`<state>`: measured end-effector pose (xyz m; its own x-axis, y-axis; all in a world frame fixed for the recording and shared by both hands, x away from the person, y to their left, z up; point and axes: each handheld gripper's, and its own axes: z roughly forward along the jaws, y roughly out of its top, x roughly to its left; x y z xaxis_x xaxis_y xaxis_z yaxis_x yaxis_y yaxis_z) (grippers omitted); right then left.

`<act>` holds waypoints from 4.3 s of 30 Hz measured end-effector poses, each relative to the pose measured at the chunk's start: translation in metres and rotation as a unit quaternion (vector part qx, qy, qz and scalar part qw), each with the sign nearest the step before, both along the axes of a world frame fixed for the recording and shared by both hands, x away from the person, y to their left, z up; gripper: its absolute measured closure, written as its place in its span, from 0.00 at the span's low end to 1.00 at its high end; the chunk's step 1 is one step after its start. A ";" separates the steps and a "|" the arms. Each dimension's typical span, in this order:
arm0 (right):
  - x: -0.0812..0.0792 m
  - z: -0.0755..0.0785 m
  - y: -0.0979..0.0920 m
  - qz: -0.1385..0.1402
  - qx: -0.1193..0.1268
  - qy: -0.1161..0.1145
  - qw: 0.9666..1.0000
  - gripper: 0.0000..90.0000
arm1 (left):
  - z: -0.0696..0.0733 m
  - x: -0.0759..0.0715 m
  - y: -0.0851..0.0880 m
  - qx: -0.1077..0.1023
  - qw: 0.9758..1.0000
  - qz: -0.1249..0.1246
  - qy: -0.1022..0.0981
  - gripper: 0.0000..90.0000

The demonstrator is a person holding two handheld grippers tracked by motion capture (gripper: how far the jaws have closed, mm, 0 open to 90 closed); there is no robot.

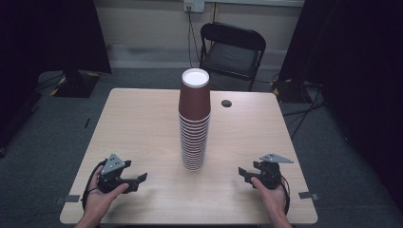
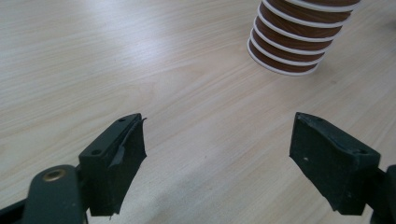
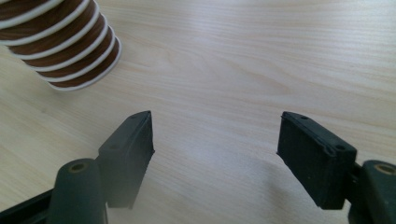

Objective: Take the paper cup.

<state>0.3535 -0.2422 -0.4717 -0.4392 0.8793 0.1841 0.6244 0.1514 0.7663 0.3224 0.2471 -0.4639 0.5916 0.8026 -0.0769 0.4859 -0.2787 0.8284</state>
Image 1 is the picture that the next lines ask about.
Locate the black stand base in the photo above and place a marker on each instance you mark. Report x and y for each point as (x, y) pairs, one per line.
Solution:
(74, 84)
(288, 91)

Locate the stack of brown paper cups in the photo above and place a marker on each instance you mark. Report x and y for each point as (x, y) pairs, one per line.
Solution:
(194, 104)

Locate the small black floor marker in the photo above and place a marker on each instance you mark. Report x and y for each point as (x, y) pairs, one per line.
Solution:
(87, 123)

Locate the person's right hand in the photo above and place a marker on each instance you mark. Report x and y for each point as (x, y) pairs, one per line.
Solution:
(272, 199)

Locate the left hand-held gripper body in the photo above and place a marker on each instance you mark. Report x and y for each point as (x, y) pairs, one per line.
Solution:
(111, 174)

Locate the black table grommet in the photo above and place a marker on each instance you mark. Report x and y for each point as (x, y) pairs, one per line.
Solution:
(226, 103)

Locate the black folding chair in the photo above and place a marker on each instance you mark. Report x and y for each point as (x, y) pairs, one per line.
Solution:
(233, 52)

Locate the grey tape strip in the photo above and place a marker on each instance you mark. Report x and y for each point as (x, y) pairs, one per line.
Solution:
(307, 195)
(72, 198)

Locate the white wall socket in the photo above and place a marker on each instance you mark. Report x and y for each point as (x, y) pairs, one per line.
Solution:
(194, 5)

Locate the black curtain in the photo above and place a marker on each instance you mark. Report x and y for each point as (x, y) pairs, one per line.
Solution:
(47, 47)
(358, 79)

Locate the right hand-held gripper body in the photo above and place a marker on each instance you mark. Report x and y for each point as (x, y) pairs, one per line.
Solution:
(269, 172)

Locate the person's left hand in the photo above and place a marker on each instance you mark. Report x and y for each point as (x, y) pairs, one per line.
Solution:
(99, 199)

